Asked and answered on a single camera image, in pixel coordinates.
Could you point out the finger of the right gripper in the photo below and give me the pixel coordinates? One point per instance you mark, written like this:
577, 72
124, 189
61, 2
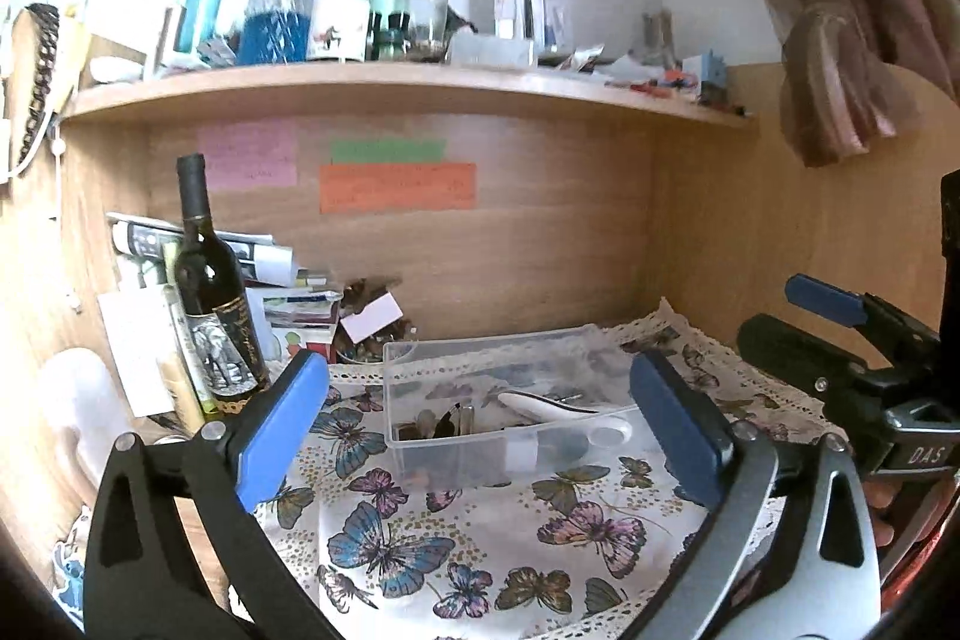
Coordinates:
840, 302
836, 378

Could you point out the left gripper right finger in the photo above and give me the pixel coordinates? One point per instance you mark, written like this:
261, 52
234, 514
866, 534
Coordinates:
787, 550

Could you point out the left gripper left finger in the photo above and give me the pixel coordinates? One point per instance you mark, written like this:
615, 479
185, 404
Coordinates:
141, 577

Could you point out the dark objects in bin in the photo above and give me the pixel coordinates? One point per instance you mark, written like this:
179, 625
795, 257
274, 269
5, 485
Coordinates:
456, 422

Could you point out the person's hand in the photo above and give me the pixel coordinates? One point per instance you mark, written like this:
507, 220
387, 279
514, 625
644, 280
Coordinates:
881, 494

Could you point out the dark wine bottle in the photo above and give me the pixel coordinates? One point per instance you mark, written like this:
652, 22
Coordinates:
212, 293

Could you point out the butterfly print tablecloth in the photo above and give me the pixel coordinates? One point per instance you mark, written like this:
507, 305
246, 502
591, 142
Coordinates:
574, 554

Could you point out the stack of magazines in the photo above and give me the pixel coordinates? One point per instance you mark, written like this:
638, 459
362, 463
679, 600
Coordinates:
292, 307

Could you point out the clear plastic storage bin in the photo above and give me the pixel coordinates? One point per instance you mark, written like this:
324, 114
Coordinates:
583, 367

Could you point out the white shoehorn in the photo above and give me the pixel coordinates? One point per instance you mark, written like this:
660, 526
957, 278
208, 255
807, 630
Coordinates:
603, 428

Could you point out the small white box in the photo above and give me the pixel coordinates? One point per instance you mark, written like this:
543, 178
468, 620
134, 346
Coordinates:
379, 313

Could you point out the wooden shelf board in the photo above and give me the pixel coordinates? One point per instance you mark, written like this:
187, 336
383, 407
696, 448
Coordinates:
390, 90

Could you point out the orange paper note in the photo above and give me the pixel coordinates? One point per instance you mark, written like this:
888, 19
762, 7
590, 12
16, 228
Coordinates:
387, 187

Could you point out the pink paper note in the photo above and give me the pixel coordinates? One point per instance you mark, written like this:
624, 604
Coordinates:
244, 156

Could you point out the green paper note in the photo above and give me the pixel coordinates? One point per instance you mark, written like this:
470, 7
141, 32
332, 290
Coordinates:
388, 151

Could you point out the white packaged item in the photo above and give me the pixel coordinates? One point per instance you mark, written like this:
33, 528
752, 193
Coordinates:
520, 19

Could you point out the teal cup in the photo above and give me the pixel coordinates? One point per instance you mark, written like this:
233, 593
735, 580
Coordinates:
198, 24

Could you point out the blue liquid bottle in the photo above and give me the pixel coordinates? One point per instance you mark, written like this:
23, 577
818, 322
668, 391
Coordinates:
275, 32

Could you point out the clear glass bottle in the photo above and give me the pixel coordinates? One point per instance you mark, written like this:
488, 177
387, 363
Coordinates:
427, 28

